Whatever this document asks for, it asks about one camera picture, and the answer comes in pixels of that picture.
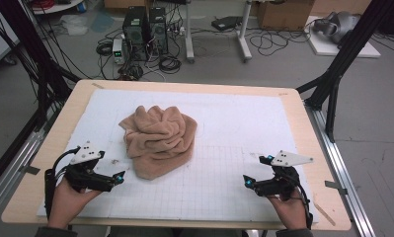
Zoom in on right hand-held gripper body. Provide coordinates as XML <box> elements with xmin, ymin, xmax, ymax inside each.
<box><xmin>253</xmin><ymin>150</ymin><xmax>315</xmax><ymax>201</ymax></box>

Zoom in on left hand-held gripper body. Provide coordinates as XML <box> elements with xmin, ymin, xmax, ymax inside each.
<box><xmin>63</xmin><ymin>141</ymin><xmax>118</xmax><ymax>194</ymax></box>

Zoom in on brown terry towel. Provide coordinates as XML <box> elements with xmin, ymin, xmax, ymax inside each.
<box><xmin>118</xmin><ymin>105</ymin><xmax>198</xmax><ymax>182</ymax></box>

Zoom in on person's right hand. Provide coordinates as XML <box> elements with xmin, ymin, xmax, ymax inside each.
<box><xmin>267</xmin><ymin>188</ymin><xmax>310</xmax><ymax>230</ymax></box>

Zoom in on person's left hand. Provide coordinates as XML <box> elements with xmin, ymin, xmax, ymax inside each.
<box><xmin>47</xmin><ymin>179</ymin><xmax>102</xmax><ymax>230</ymax></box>

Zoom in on white grid mat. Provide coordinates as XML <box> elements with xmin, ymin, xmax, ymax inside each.
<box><xmin>36</xmin><ymin>88</ymin><xmax>319</xmax><ymax>223</ymax></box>

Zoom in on thin wooden stick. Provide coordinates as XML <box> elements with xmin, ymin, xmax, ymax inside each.
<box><xmin>312</xmin><ymin>201</ymin><xmax>337</xmax><ymax>227</ymax></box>

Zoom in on grey tape strip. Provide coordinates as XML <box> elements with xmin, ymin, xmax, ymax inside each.
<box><xmin>324</xmin><ymin>180</ymin><xmax>349</xmax><ymax>196</ymax></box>
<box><xmin>20</xmin><ymin>164</ymin><xmax>41</xmax><ymax>176</ymax></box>

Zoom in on white power supply unit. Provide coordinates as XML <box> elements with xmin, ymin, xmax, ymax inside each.
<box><xmin>112</xmin><ymin>39</ymin><xmax>125</xmax><ymax>65</ymax></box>

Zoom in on white stand leg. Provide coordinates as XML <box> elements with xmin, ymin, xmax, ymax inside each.
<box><xmin>184</xmin><ymin>0</ymin><xmax>196</xmax><ymax>63</ymax></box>
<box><xmin>237</xmin><ymin>0</ymin><xmax>253</xmax><ymax>63</ymax></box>

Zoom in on wide black computer tower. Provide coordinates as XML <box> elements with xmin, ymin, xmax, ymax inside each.
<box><xmin>122</xmin><ymin>6</ymin><xmax>150</xmax><ymax>62</ymax></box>

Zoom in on white floor board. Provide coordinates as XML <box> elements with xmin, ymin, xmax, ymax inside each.
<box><xmin>304</xmin><ymin>15</ymin><xmax>381</xmax><ymax>58</ymax></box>

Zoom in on clear plastic bag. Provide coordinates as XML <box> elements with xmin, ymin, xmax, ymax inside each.
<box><xmin>60</xmin><ymin>14</ymin><xmax>89</xmax><ymax>37</ymax></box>

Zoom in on narrow black computer tower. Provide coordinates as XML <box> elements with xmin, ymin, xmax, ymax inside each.
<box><xmin>148</xmin><ymin>7</ymin><xmax>169</xmax><ymax>55</ymax></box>

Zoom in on flat black device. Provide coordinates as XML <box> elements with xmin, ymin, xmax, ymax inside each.
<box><xmin>211</xmin><ymin>15</ymin><xmax>243</xmax><ymax>33</ymax></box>

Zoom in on large cardboard box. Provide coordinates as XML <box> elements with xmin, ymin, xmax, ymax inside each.
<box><xmin>257</xmin><ymin>0</ymin><xmax>316</xmax><ymax>32</ymax></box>

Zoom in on round white table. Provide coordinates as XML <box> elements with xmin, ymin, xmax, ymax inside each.
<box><xmin>30</xmin><ymin>0</ymin><xmax>87</xmax><ymax>16</ymax></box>

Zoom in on grey rounded machine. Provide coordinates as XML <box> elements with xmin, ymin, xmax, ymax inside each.
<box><xmin>312</xmin><ymin>11</ymin><xmax>361</xmax><ymax>43</ymax></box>

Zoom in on left hand-held gripper cable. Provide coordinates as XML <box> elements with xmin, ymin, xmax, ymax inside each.
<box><xmin>44</xmin><ymin>146</ymin><xmax>82</xmax><ymax>220</ymax></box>

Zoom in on hand-held gripper cable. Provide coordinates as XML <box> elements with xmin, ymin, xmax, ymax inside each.
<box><xmin>291</xmin><ymin>177</ymin><xmax>314</xmax><ymax>230</ymax></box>
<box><xmin>44</xmin><ymin>146</ymin><xmax>82</xmax><ymax>220</ymax></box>

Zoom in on right hand-held gripper cable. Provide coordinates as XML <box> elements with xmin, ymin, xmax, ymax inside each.
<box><xmin>291</xmin><ymin>177</ymin><xmax>314</xmax><ymax>230</ymax></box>

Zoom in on aluminium rail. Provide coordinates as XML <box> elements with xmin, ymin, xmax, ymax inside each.
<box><xmin>0</xmin><ymin>108</ymin><xmax>55</xmax><ymax>225</ymax></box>
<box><xmin>304</xmin><ymin>102</ymin><xmax>377</xmax><ymax>237</ymax></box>

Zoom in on coil of black cable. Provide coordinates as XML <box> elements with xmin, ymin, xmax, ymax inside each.
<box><xmin>158</xmin><ymin>55</ymin><xmax>183</xmax><ymax>75</ymax></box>

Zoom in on loose black floor cables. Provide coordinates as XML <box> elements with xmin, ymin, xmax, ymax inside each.
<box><xmin>248</xmin><ymin>28</ymin><xmax>312</xmax><ymax>57</ymax></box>

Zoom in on black metal frame post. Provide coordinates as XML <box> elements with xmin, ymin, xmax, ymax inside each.
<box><xmin>0</xmin><ymin>0</ymin><xmax>82</xmax><ymax>132</ymax></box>
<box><xmin>296</xmin><ymin>0</ymin><xmax>394</xmax><ymax>143</ymax></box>

